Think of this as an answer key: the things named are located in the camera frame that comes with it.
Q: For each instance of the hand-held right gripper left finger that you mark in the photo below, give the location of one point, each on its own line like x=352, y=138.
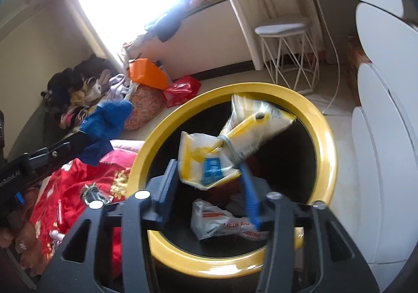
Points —
x=165, y=195

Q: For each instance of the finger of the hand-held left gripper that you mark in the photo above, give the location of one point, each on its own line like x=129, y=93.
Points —
x=70, y=146

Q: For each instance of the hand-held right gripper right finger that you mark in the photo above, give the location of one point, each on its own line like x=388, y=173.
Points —
x=252, y=198

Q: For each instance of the plain blue cloth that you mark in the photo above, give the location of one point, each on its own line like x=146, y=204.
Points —
x=107, y=119

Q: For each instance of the white red print plastic bag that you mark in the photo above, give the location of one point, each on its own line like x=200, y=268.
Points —
x=212, y=221

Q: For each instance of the yellow white plastic bag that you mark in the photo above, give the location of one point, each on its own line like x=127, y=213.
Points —
x=248, y=123

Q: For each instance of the yellow rim trash bin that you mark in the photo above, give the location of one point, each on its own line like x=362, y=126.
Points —
x=313, y=123

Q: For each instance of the person's left hand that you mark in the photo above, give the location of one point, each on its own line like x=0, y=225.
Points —
x=29, y=234

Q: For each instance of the red floral blanket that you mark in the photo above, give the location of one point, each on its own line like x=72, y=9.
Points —
x=75, y=178

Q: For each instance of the green black snack packet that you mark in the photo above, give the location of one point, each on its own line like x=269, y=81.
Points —
x=94, y=195

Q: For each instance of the pile of mixed clothes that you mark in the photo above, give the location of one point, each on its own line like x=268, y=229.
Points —
x=65, y=84

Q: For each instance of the lilac grey garment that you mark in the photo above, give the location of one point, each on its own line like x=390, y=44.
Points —
x=116, y=84

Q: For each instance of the floral cushion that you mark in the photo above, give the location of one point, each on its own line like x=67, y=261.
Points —
x=147, y=103

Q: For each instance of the orange paper bag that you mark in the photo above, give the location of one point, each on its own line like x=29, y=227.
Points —
x=147, y=72

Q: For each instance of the white scalloped cabinet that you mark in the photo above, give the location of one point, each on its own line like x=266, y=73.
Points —
x=385, y=149

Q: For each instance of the dark clothes on sill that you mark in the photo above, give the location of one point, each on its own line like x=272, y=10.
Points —
x=166, y=25

